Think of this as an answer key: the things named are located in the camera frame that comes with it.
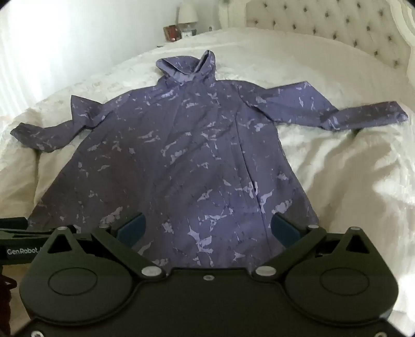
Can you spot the red box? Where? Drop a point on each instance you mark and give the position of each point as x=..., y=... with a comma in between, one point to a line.
x=171, y=32

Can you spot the small clock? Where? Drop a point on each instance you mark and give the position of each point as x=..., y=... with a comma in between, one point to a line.
x=189, y=33

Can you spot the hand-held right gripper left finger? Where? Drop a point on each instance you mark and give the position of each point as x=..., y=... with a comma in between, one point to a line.
x=132, y=226

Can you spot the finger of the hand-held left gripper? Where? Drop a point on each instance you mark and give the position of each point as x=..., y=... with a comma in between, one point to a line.
x=19, y=234

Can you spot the white bed blanket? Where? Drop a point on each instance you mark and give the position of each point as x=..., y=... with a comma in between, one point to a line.
x=340, y=168

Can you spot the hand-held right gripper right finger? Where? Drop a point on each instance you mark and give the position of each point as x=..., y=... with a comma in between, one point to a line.
x=282, y=228

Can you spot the purple patterned hooded jacket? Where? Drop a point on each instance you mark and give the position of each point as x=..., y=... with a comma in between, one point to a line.
x=194, y=145

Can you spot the white tufted headboard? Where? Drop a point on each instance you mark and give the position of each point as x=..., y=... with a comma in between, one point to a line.
x=324, y=22

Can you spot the white table lamp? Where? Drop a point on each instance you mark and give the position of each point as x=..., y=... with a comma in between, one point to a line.
x=188, y=13

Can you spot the white curtain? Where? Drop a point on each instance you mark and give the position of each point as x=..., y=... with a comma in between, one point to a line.
x=64, y=42

